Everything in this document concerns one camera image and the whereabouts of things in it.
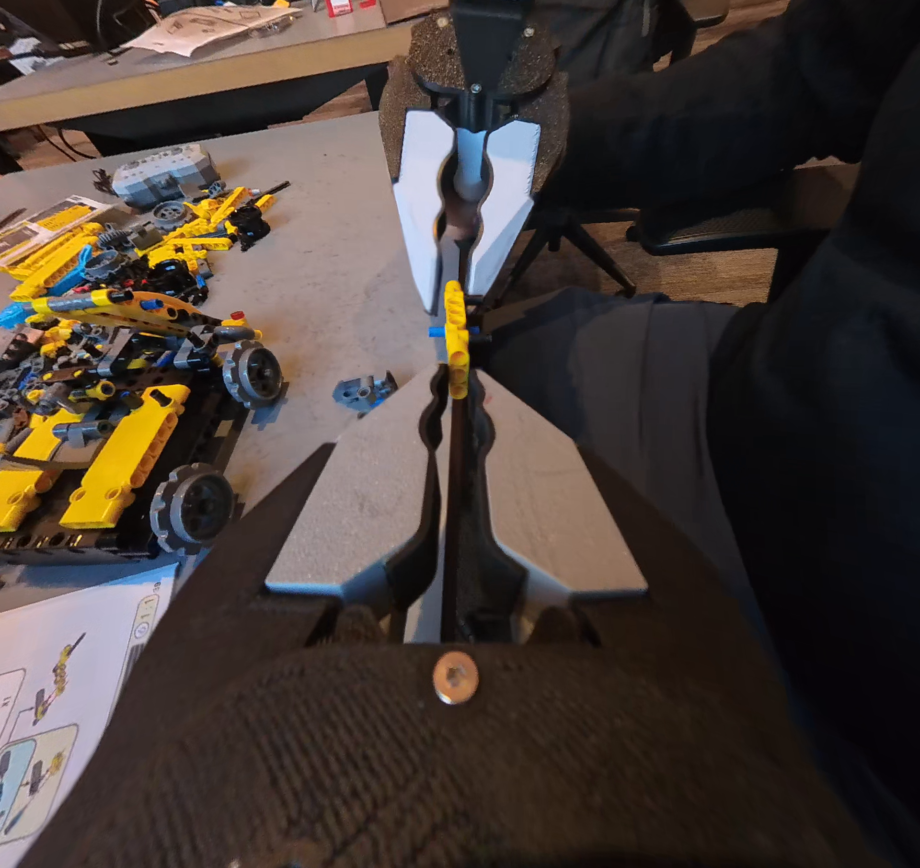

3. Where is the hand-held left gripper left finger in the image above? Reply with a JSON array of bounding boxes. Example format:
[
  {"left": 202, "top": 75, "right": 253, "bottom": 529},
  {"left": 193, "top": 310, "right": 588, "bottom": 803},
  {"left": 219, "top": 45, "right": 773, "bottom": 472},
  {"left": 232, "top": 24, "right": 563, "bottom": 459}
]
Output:
[{"left": 264, "top": 365, "right": 447, "bottom": 621}]

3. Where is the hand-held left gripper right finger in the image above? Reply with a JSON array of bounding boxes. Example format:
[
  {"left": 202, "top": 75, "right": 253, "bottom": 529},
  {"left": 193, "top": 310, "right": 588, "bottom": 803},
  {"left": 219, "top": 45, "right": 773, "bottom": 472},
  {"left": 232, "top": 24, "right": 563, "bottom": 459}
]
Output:
[{"left": 471, "top": 369, "right": 649, "bottom": 630}]

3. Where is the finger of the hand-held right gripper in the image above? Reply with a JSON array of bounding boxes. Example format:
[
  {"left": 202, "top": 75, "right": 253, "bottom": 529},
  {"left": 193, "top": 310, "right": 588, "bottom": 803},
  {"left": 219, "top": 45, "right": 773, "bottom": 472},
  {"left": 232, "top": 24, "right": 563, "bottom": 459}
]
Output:
[
  {"left": 467, "top": 119, "right": 541, "bottom": 296},
  {"left": 391, "top": 108, "right": 461, "bottom": 316}
]

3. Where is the grey brick bucket assembly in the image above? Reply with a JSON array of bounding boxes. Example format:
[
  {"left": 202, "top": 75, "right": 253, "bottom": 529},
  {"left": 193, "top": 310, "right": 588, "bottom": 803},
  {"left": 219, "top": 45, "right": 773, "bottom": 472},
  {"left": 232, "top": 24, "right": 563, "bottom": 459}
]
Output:
[{"left": 332, "top": 371, "right": 400, "bottom": 418}]

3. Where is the yellow brick panel with pins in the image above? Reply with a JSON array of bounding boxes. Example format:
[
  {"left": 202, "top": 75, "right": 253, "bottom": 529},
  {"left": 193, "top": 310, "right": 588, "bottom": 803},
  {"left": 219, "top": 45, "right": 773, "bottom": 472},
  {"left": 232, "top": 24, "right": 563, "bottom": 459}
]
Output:
[{"left": 430, "top": 279, "right": 493, "bottom": 402}]

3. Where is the person's right forearm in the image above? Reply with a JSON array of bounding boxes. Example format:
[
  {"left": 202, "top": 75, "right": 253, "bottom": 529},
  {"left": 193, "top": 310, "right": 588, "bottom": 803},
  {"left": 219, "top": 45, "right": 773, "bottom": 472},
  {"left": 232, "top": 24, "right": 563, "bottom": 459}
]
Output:
[{"left": 561, "top": 0, "right": 920, "bottom": 209}]

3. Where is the person's right hand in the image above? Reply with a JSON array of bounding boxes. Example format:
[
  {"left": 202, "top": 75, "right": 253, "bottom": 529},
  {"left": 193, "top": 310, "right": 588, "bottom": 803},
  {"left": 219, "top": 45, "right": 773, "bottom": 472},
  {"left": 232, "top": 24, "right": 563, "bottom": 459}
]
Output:
[{"left": 440, "top": 196, "right": 484, "bottom": 244}]

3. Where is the black backpack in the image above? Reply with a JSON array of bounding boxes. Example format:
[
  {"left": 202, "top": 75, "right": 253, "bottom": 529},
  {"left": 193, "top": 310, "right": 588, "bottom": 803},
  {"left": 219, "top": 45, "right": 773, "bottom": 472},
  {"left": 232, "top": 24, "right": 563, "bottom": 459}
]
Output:
[{"left": 535, "top": 0, "right": 714, "bottom": 86}]

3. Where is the black office chair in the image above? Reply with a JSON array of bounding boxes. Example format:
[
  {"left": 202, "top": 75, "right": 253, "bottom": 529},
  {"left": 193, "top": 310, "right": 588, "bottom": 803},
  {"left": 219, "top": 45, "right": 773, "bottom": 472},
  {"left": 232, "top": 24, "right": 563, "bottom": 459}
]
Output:
[{"left": 503, "top": 164, "right": 863, "bottom": 310}]

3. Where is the long grey table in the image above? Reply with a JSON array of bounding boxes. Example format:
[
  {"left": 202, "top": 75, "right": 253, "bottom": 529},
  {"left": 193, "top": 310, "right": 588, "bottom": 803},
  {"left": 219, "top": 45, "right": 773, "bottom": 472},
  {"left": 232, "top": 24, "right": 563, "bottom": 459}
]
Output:
[{"left": 0, "top": 0, "right": 461, "bottom": 134}]

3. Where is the pile of loose brick pieces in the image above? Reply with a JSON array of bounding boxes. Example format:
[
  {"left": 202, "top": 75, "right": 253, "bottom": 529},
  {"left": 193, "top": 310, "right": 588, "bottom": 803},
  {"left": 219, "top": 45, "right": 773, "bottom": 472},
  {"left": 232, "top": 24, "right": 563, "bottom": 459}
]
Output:
[{"left": 0, "top": 180, "right": 292, "bottom": 409}]

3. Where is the yellow black brick vehicle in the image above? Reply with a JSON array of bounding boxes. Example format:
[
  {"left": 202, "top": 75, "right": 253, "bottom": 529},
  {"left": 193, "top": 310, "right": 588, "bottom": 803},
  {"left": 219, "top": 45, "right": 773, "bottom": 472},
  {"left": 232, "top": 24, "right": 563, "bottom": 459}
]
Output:
[{"left": 0, "top": 286, "right": 285, "bottom": 566}]

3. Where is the grey battery box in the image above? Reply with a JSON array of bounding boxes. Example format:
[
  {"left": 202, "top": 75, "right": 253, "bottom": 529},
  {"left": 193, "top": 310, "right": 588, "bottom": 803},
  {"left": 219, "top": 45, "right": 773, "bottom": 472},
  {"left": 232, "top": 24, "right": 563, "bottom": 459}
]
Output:
[{"left": 111, "top": 144, "right": 220, "bottom": 209}]

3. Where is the crumpled paper sheet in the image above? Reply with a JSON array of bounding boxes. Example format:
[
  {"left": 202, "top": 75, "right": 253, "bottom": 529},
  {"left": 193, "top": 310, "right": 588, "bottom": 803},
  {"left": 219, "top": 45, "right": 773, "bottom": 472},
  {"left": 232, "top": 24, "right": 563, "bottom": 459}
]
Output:
[{"left": 122, "top": 4, "right": 303, "bottom": 58}]

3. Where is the white building instruction booklet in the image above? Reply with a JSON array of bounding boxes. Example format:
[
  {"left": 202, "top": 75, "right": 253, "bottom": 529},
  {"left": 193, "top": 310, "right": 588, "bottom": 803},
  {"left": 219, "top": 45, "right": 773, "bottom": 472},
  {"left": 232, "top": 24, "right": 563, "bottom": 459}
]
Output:
[{"left": 0, "top": 562, "right": 179, "bottom": 842}]

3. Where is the yellow striped sticker sheet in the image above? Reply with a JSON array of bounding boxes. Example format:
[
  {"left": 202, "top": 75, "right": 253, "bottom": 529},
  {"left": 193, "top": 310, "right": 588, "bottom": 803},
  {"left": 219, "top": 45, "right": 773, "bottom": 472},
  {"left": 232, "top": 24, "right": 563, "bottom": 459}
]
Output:
[{"left": 0, "top": 194, "right": 116, "bottom": 267}]

